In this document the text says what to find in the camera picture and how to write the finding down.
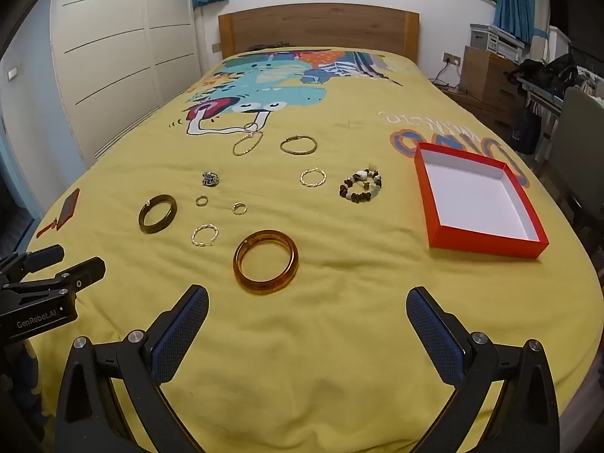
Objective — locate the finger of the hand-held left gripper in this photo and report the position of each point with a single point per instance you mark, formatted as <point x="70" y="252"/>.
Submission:
<point x="85" y="271"/>
<point x="45" y="255"/>

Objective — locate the red phone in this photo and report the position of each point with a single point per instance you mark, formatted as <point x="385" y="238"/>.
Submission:
<point x="68" y="208"/>

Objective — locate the wooden dresser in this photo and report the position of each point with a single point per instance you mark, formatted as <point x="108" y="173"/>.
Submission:
<point x="486" y="80"/>

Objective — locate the dark cloth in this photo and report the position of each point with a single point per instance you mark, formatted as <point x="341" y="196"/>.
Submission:
<point x="271" y="46"/>

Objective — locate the grey chair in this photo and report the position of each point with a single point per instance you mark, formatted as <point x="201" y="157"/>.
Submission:
<point x="580" y="141"/>

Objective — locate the long teal curtain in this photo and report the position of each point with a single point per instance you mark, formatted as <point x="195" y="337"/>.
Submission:
<point x="514" y="0"/>

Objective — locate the amber bangle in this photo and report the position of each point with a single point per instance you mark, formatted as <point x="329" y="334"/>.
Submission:
<point x="291" y="264"/>

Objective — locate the dark blue backpack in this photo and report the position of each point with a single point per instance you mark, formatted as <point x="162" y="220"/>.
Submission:
<point x="526" y="132"/>

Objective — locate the gold twisted hoop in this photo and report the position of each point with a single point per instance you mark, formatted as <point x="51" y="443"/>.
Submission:
<point x="193" y="235"/>
<point x="302" y="178"/>

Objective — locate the white wardrobe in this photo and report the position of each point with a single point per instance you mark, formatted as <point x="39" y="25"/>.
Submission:
<point x="118" y="56"/>

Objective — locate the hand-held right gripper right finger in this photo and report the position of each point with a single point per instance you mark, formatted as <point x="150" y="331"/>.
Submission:
<point x="434" y="335"/>

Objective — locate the thin gold bangle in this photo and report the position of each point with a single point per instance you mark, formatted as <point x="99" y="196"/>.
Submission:
<point x="282" y="146"/>

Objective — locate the grey desk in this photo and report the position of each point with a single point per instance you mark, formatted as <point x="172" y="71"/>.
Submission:
<point x="542" y="92"/>

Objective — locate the wall socket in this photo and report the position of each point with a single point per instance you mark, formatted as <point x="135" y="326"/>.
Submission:
<point x="452" y="58"/>

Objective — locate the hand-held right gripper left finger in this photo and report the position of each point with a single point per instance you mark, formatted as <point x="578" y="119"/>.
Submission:
<point x="181" y="335"/>

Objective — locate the black bag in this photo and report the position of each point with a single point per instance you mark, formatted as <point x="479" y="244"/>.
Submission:
<point x="542" y="73"/>

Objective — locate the wooden headboard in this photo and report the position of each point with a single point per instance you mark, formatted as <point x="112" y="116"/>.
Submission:
<point x="321" y="28"/>

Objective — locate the dark brown bangle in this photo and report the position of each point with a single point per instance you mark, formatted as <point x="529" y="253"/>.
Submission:
<point x="171" y="210"/>

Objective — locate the yellow printed blanket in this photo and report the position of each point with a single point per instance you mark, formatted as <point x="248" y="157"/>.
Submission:
<point x="330" y="269"/>

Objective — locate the red jewelry box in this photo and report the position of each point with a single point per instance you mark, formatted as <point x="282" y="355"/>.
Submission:
<point x="472" y="193"/>

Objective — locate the white printer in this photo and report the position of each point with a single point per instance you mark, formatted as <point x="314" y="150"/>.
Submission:
<point x="495" y="40"/>

